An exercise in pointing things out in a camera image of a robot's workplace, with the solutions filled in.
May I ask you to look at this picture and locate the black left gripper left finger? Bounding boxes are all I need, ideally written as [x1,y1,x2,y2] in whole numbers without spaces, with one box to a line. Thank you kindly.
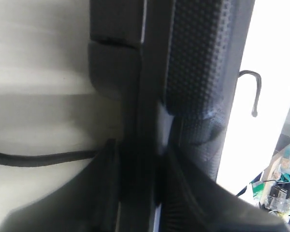
[0,139,120,232]

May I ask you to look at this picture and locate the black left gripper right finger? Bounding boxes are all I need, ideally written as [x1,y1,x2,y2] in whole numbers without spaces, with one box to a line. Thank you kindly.
[159,145,290,232]

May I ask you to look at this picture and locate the black cord with frayed end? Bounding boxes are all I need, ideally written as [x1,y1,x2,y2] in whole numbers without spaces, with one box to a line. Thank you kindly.
[0,70,262,168]

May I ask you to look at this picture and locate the black plastic carrying case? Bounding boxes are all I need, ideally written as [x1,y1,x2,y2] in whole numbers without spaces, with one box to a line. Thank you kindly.
[87,0,257,206]

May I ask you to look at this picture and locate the cluttered items beside table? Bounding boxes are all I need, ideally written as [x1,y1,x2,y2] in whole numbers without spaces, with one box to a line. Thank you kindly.
[236,82,290,232]

